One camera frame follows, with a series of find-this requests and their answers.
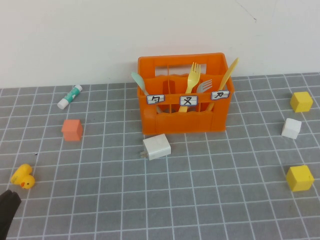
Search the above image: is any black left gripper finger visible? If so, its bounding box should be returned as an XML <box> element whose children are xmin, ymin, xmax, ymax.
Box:
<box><xmin>0</xmin><ymin>189</ymin><xmax>16</xmax><ymax>208</ymax></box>
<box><xmin>0</xmin><ymin>191</ymin><xmax>22</xmax><ymax>240</ymax></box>

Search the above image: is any green plastic spoon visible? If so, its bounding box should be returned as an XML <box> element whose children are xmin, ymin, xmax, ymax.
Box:
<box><xmin>130</xmin><ymin>71</ymin><xmax>164</xmax><ymax>114</ymax></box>

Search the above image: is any yellow plastic fork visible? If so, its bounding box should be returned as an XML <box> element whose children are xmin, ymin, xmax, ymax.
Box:
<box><xmin>177</xmin><ymin>61</ymin><xmax>202</xmax><ymax>114</ymax></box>

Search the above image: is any grey plastic fork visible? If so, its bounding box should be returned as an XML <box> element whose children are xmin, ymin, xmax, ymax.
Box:
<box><xmin>196</xmin><ymin>78</ymin><xmax>214</xmax><ymax>94</ymax></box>

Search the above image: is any yellow plastic knife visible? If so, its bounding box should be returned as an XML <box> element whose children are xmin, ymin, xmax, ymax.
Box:
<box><xmin>204</xmin><ymin>57</ymin><xmax>240</xmax><ymax>112</ymax></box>

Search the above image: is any orange plastic cutlery holder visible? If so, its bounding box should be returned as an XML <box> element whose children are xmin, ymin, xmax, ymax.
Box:
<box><xmin>136</xmin><ymin>51</ymin><xmax>236</xmax><ymax>135</ymax></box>

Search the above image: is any yellow rubber duck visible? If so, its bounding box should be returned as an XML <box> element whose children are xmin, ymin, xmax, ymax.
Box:
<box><xmin>10</xmin><ymin>163</ymin><xmax>36</xmax><ymax>190</ymax></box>

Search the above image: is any orange foam cube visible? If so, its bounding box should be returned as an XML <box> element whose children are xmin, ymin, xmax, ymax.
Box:
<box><xmin>60</xmin><ymin>118</ymin><xmax>84</xmax><ymax>142</ymax></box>

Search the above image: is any white green glue stick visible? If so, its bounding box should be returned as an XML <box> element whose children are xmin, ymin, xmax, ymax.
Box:
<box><xmin>56</xmin><ymin>84</ymin><xmax>83</xmax><ymax>110</ymax></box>

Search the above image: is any grey grid tablecloth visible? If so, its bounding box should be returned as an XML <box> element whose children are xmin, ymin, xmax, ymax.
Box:
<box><xmin>0</xmin><ymin>72</ymin><xmax>320</xmax><ymax>240</ymax></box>

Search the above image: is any white plug charger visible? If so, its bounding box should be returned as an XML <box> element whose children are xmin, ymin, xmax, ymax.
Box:
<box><xmin>139</xmin><ymin>133</ymin><xmax>172</xmax><ymax>161</ymax></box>

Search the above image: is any white label spoon character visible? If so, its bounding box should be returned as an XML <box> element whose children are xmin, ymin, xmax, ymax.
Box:
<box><xmin>145</xmin><ymin>94</ymin><xmax>166</xmax><ymax>105</ymax></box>

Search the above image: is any white label fork character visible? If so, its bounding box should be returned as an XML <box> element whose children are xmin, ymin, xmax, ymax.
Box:
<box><xmin>179</xmin><ymin>95</ymin><xmax>199</xmax><ymax>107</ymax></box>

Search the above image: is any white label knife character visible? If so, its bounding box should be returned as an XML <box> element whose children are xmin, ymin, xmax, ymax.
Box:
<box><xmin>210</xmin><ymin>89</ymin><xmax>231</xmax><ymax>101</ymax></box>

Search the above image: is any yellow foam cube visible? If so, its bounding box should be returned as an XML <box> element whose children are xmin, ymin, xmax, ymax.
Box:
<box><xmin>289</xmin><ymin>91</ymin><xmax>314</xmax><ymax>114</ymax></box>
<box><xmin>285</xmin><ymin>164</ymin><xmax>315</xmax><ymax>193</ymax></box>

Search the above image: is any white foam cube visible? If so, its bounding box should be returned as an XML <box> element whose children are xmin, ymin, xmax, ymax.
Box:
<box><xmin>281</xmin><ymin>117</ymin><xmax>303</xmax><ymax>140</ymax></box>

